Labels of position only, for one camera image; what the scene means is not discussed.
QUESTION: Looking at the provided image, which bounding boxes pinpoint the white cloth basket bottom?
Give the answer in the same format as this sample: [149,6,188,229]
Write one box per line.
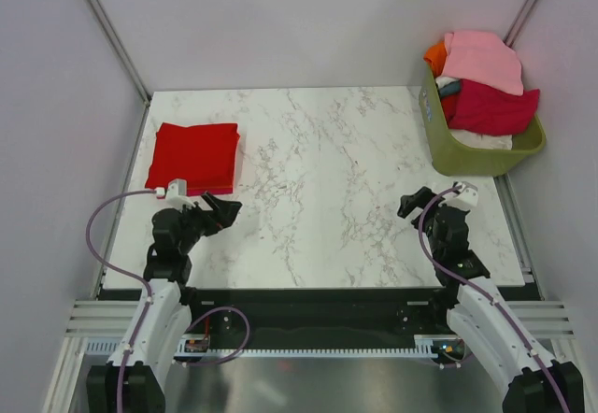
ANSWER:
[450,129,513,150]

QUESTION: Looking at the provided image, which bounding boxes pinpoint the pink t-shirt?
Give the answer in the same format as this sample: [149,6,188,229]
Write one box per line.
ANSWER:
[441,30,524,95]

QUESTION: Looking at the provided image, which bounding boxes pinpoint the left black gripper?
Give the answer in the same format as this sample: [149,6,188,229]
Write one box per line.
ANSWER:
[176,192,241,254]

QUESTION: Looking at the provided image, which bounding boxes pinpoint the crimson t-shirt in basket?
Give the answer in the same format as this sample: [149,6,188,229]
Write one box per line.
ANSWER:
[448,79,541,136]

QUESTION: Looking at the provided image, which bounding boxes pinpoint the red t-shirt in basket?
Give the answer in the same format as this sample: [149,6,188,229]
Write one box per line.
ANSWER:
[440,94,459,124]

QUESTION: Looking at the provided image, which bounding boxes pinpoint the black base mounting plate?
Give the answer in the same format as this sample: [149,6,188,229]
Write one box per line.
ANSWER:
[95,285,546,351]

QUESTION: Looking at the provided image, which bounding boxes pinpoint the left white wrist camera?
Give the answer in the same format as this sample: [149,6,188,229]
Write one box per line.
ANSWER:
[155,178,195,210]

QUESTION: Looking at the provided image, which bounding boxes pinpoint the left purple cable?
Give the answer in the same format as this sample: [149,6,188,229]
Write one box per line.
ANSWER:
[85,189,252,413]

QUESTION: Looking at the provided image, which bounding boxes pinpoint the aluminium frame post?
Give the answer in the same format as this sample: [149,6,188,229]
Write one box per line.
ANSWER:
[503,0,540,48]
[84,0,151,107]

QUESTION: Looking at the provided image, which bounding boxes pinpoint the white slotted cable duct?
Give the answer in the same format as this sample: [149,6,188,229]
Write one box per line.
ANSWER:
[85,335,449,359]

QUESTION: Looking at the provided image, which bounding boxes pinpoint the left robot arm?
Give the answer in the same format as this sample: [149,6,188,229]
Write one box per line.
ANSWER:
[86,187,242,412]

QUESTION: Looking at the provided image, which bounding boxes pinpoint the orange t-shirt in basket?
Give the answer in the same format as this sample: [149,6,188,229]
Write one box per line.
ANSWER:
[423,40,448,78]

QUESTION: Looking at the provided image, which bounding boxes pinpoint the folded red t-shirt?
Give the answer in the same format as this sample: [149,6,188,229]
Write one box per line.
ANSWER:
[145,123,240,189]

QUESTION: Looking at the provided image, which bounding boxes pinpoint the left aluminium frame post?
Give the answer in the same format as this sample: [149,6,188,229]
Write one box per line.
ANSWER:
[84,0,151,107]

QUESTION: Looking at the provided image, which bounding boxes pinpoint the white t-shirt in basket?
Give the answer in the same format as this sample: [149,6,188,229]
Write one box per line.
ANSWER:
[434,76,462,90]

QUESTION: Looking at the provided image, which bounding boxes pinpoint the olive green plastic basket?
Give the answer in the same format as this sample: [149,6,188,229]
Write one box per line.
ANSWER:
[418,65,546,177]

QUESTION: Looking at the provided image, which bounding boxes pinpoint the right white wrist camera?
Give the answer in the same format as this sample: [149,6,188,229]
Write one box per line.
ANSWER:
[448,181,479,211]

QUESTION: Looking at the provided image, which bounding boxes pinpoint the right aluminium frame post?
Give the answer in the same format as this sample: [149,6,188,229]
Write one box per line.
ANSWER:
[503,0,540,48]

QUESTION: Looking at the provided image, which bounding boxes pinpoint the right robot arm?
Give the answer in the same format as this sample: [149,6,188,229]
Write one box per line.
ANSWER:
[397,182,585,412]

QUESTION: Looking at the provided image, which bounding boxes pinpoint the teal t-shirt in basket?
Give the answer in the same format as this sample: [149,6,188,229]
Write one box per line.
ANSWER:
[438,80,462,98]

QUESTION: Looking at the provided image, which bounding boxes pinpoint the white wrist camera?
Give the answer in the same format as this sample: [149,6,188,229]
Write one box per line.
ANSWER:
[155,178,195,210]
[448,181,479,211]

